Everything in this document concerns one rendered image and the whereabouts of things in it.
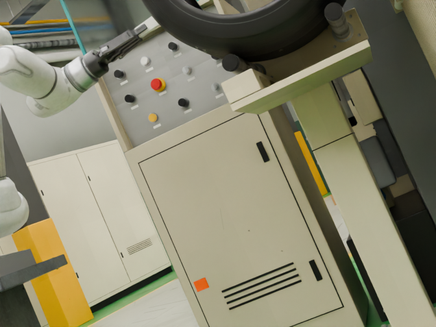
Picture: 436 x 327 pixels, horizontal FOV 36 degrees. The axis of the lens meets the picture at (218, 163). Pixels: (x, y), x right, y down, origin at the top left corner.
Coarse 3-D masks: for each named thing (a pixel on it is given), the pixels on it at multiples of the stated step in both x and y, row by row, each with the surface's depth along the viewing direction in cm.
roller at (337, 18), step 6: (330, 6) 162; (336, 6) 161; (324, 12) 162; (330, 12) 162; (336, 12) 162; (342, 12) 161; (330, 18) 162; (336, 18) 162; (342, 18) 165; (330, 24) 170; (336, 24) 167; (342, 24) 171; (336, 30) 178; (342, 30) 179; (348, 30) 188; (342, 36) 189
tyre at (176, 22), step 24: (144, 0) 175; (168, 0) 170; (192, 0) 198; (288, 0) 162; (312, 0) 162; (336, 0) 168; (168, 24) 173; (192, 24) 169; (216, 24) 167; (240, 24) 165; (264, 24) 164; (288, 24) 164; (312, 24) 168; (216, 48) 171; (240, 48) 169; (264, 48) 170; (288, 48) 178
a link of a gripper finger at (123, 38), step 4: (124, 32) 182; (120, 36) 182; (124, 36) 182; (132, 36) 182; (112, 40) 182; (116, 40) 182; (120, 40) 182; (124, 40) 182; (128, 40) 183; (104, 44) 182; (108, 44) 182; (112, 44) 182; (116, 44) 182; (120, 44) 182; (100, 48) 182; (108, 48) 183; (112, 48) 182; (116, 48) 183; (104, 52) 181; (108, 52) 182
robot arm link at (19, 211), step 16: (0, 32) 231; (0, 112) 235; (0, 128) 235; (0, 144) 235; (0, 160) 235; (0, 176) 235; (0, 192) 233; (16, 192) 240; (0, 208) 232; (16, 208) 238; (0, 224) 232; (16, 224) 239
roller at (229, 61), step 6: (228, 54) 169; (234, 54) 169; (222, 60) 169; (228, 60) 169; (234, 60) 168; (240, 60) 170; (246, 60) 181; (228, 66) 169; (234, 66) 168; (240, 66) 170; (246, 66) 177; (252, 66) 186; (234, 72) 171; (240, 72) 175
